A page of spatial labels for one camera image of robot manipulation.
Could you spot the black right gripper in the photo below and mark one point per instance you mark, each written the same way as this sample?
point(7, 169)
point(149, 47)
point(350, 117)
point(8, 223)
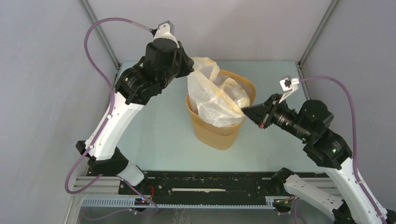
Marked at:
point(261, 113)

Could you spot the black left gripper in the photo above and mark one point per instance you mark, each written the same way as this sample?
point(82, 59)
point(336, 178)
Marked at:
point(188, 63)

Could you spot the translucent cream trash bag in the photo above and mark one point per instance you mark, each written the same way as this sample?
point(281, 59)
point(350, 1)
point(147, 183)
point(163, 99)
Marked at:
point(215, 97)

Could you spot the orange plastic trash bin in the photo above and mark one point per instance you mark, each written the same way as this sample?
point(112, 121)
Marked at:
point(220, 138)

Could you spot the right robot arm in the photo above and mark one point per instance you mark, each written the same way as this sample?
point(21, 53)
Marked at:
point(329, 151)

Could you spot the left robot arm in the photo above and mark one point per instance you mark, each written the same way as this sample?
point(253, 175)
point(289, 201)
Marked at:
point(164, 61)

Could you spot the right controller board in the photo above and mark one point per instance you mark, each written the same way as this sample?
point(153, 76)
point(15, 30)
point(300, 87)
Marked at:
point(281, 202)

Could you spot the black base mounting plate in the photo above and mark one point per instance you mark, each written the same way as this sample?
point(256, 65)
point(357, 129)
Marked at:
point(192, 188)

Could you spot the left controller board with LEDs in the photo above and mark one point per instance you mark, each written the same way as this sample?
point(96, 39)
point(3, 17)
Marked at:
point(141, 202)

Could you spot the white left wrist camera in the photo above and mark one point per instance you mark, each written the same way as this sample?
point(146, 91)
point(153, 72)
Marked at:
point(165, 30)

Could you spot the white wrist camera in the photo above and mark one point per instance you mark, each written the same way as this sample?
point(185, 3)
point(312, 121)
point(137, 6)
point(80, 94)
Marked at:
point(289, 85)
point(165, 30)

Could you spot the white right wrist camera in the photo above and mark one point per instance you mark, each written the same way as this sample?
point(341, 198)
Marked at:
point(289, 85)

